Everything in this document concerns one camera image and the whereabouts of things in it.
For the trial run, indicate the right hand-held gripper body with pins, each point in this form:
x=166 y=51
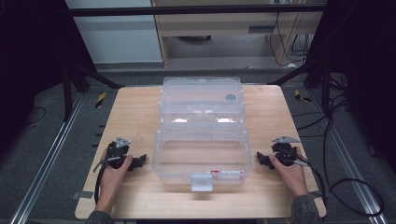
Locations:
x=284 y=151

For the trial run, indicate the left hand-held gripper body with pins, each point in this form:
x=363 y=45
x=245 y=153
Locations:
x=115 y=152

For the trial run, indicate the clear plastic storage box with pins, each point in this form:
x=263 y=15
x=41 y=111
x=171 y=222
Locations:
x=202 y=146

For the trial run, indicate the person's right hand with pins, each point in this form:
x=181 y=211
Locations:
x=291 y=177

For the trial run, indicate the person's left hand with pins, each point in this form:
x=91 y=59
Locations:
x=112 y=182

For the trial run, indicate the grey tape strip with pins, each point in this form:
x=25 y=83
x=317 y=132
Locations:
x=82 y=195

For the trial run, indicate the yellow black striped tape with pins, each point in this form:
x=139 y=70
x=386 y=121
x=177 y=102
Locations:
x=100 y=100
x=301 y=96

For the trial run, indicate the small dark round object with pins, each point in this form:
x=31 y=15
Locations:
x=231 y=97

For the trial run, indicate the black metal stand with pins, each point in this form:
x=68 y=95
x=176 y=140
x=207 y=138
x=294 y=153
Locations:
x=325 y=90
x=67 y=93

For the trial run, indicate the dark curtain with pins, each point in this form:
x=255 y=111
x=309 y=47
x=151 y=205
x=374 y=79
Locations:
x=367 y=77
x=31 y=62

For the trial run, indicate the white cabinet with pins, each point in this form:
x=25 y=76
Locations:
x=118 y=37

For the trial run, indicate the light wooden desk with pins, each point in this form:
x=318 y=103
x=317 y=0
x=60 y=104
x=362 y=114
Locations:
x=218 y=25

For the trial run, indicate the aluminium floor rail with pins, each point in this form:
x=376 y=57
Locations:
x=46 y=158
x=351 y=174

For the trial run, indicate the black horizontal frame bar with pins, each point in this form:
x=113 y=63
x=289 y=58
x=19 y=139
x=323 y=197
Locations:
x=186 y=10

